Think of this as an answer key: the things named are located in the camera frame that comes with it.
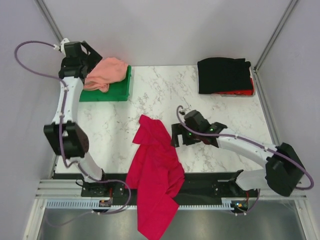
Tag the grey slotted cable duct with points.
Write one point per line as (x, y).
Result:
(95, 204)

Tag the left aluminium frame post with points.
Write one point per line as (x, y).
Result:
(42, 6)

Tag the folded red t shirt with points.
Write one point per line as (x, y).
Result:
(239, 91)

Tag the salmon pink t shirt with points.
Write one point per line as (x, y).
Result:
(108, 71)

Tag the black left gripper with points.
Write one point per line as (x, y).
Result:
(94, 58)

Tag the green plastic tray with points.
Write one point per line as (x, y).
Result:
(118, 91)

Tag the crimson red t shirt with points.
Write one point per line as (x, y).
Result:
(155, 160)

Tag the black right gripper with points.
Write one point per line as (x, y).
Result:
(176, 130)

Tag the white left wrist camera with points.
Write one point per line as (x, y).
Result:
(61, 46)

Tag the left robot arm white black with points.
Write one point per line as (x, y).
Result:
(66, 138)

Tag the right aluminium frame post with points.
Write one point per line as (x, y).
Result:
(276, 33)

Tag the folded black t shirt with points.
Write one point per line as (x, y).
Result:
(215, 73)

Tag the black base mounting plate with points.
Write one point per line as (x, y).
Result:
(197, 188)

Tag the aluminium frame post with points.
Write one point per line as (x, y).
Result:
(42, 6)
(276, 33)

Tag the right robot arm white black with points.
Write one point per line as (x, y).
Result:
(281, 168)

